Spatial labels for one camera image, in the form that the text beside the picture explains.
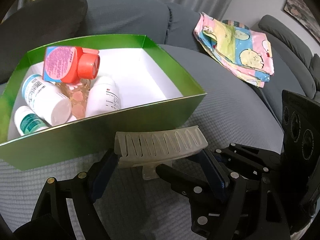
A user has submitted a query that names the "colourful cartoon cloth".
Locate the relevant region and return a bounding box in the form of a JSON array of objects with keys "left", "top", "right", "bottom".
[{"left": 193, "top": 12, "right": 274, "bottom": 88}]

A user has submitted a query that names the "grey armchair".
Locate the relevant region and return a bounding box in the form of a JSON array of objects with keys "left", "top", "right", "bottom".
[{"left": 251, "top": 15, "right": 319, "bottom": 124}]

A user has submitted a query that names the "plain white bottle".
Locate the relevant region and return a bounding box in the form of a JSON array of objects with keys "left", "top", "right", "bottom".
[{"left": 85, "top": 76, "right": 121, "bottom": 118}]

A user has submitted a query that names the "grey sofa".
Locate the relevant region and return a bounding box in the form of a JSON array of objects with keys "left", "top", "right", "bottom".
[{"left": 1, "top": 0, "right": 283, "bottom": 239}]

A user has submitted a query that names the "green cardboard box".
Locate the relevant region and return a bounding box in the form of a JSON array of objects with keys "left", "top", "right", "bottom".
[{"left": 1, "top": 34, "right": 205, "bottom": 170}]

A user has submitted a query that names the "pink pouch red cap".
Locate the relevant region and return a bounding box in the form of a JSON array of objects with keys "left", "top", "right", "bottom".
[{"left": 42, "top": 46, "right": 100, "bottom": 83}]

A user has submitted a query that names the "white bottle blue label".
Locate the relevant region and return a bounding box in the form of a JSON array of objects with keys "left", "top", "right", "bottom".
[{"left": 22, "top": 74, "right": 72, "bottom": 126}]

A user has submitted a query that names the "white bottle green label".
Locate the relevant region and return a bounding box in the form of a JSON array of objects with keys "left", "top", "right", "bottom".
[{"left": 14, "top": 106, "right": 49, "bottom": 136}]

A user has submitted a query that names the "pink orange hair claw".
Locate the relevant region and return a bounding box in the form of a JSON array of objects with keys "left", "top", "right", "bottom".
[{"left": 55, "top": 79, "right": 91, "bottom": 119}]

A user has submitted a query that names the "black round cushion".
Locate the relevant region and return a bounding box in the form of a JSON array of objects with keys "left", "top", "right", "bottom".
[{"left": 1, "top": 0, "right": 88, "bottom": 83}]

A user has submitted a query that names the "cream hair claw clip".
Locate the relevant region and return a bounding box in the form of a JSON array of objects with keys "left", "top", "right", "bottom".
[{"left": 114, "top": 126, "right": 208, "bottom": 180}]

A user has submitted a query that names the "framed wall picture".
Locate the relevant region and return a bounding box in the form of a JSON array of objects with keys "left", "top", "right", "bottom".
[{"left": 283, "top": 0, "right": 319, "bottom": 43}]

